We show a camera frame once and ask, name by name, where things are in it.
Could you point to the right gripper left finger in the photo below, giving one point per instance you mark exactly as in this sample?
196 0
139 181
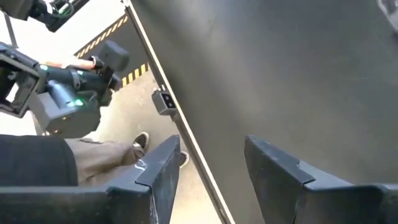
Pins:
93 205

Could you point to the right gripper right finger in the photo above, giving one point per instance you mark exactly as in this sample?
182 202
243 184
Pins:
311 202

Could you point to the person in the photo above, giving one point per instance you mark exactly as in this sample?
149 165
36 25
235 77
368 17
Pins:
99 158

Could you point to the person's hand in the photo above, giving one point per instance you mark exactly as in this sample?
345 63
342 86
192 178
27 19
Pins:
77 63

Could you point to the grey table-level camera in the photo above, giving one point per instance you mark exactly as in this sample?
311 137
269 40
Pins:
163 102

